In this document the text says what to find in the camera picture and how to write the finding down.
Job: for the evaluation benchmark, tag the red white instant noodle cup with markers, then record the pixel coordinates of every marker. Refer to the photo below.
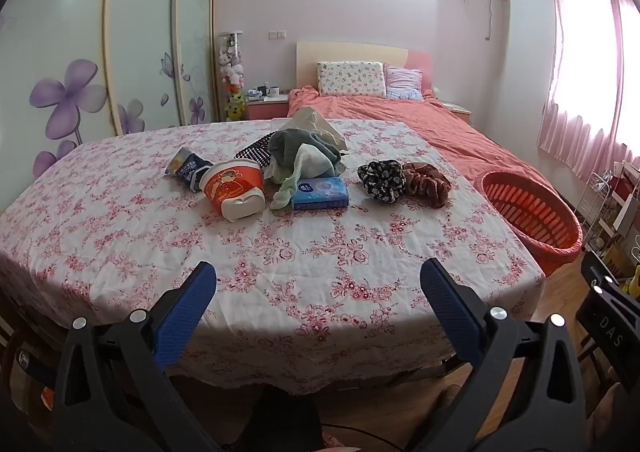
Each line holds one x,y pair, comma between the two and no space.
232,184

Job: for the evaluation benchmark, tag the clear tube of plush toys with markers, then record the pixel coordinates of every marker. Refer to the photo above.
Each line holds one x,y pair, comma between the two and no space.
231,62

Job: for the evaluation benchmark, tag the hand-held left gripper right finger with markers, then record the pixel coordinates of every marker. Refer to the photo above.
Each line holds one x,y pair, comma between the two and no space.
450,307

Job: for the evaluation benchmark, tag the grey sock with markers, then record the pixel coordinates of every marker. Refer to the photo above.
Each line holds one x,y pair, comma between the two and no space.
287,144

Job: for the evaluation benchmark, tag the blue tissue pack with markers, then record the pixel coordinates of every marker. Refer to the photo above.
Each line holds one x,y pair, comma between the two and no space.
320,193

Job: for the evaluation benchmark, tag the crumpled blue snack packet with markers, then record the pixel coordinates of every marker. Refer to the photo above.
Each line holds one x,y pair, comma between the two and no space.
187,167

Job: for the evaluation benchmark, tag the white wall switch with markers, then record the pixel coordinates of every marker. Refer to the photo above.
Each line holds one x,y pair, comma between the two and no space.
277,35

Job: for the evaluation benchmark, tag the wardrobe with flower glass doors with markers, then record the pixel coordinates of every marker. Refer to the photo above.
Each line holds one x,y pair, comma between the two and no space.
140,32

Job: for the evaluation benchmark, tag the striped pink pillow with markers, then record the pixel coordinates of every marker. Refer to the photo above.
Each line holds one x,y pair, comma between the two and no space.
404,81

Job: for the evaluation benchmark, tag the bed with pink cover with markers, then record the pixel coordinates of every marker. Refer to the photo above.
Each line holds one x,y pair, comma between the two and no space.
440,124

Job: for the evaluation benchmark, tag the beige nightstand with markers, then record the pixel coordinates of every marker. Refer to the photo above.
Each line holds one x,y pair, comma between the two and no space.
457,109

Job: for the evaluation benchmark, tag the white shelf cart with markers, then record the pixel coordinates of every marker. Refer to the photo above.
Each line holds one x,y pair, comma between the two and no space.
627,192

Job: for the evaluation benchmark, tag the yellow bag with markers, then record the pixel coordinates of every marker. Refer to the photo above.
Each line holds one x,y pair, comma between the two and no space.
632,282

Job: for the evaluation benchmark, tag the pink nightstand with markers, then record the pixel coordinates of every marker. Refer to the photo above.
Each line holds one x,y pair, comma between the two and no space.
267,109

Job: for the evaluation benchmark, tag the beige pink bed headboard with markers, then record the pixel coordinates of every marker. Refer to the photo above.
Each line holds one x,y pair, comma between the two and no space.
350,52

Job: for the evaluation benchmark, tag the black polka dot cloth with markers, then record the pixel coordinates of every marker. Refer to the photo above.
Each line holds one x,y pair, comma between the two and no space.
255,149

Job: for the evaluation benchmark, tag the floral white pillow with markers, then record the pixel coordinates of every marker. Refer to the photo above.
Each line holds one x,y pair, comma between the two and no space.
350,78

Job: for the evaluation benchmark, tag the black floral scrunchie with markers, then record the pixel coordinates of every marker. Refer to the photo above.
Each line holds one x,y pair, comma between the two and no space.
382,179

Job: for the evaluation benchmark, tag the floral pink white tablecloth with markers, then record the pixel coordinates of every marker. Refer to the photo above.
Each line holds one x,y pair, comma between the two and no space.
150,252

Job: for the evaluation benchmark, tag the white mug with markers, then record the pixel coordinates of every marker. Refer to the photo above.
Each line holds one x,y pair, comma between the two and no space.
273,91

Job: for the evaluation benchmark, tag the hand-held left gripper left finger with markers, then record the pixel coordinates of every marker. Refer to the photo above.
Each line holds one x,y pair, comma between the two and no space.
187,304

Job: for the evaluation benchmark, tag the light green cloth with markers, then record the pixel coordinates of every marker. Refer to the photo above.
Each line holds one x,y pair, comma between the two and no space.
300,172

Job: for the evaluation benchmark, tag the beige tissue paper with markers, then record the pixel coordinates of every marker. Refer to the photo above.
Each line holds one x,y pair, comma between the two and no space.
312,124

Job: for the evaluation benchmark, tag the person's right forearm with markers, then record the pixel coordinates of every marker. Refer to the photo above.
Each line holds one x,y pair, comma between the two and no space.
607,417

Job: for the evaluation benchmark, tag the yellow plush toy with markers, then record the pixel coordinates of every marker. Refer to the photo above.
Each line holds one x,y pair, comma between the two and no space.
236,106

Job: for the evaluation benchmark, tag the brown scrunchie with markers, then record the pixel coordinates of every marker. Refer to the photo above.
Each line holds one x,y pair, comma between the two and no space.
430,184

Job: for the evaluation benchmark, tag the red plastic laundry basket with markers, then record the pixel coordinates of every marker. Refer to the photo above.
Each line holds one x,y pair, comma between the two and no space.
540,227

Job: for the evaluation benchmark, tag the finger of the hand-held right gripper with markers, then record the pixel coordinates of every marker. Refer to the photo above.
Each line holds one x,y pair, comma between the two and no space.
607,282

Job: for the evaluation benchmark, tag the pink curtain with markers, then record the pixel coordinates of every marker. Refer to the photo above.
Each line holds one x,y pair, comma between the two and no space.
575,122

